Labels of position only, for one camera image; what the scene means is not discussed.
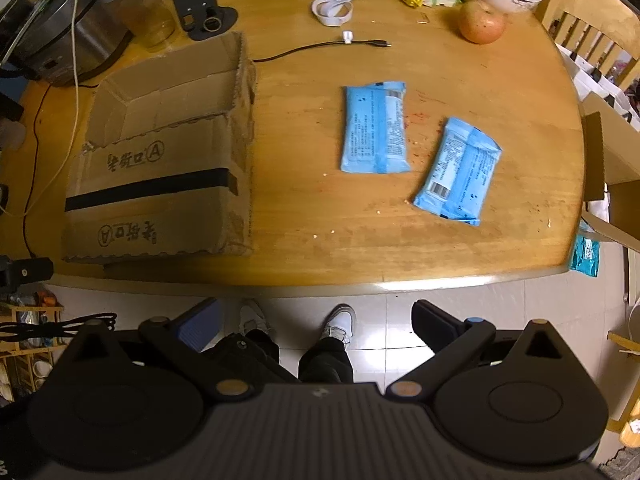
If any blue wipes packet with barcode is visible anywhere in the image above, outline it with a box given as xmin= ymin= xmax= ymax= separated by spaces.
xmin=413 ymin=117 xmax=502 ymax=226

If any brown cardboard box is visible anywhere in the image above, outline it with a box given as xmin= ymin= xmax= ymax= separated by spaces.
xmin=62 ymin=32 xmax=256 ymax=263

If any left white sneaker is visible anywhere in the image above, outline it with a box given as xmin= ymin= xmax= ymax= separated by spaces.
xmin=239 ymin=299 xmax=271 ymax=341

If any white sneaker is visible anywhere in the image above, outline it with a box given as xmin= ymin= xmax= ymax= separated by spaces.
xmin=320 ymin=304 xmax=357 ymax=347
xmin=239 ymin=299 xmax=271 ymax=341

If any right white sneaker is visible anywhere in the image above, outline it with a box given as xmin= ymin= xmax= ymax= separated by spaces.
xmin=320 ymin=304 xmax=357 ymax=347

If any wooden shoe rack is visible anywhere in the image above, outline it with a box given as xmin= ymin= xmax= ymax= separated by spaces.
xmin=1 ymin=302 xmax=66 ymax=406

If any open cardboard box beside table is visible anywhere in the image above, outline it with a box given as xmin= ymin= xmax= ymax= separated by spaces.
xmin=580 ymin=92 xmax=639 ymax=252

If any red apple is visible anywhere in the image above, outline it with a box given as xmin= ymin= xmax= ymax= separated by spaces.
xmin=458 ymin=0 xmax=506 ymax=44

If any wooden chair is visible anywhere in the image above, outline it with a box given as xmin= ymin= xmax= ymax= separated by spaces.
xmin=535 ymin=0 xmax=639 ymax=90

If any black phone stand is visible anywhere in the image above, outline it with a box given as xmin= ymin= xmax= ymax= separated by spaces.
xmin=172 ymin=0 xmax=239 ymax=41

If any white elastic band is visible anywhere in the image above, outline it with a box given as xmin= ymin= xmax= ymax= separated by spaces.
xmin=310 ymin=0 xmax=354 ymax=27

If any silver rice cooker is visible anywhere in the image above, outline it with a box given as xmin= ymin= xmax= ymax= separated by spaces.
xmin=1 ymin=0 xmax=132 ymax=87

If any black USB cable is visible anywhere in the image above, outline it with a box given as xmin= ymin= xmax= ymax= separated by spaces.
xmin=252 ymin=37 xmax=392 ymax=64

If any white charging cable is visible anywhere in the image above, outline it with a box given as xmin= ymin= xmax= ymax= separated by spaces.
xmin=0 ymin=0 xmax=85 ymax=219

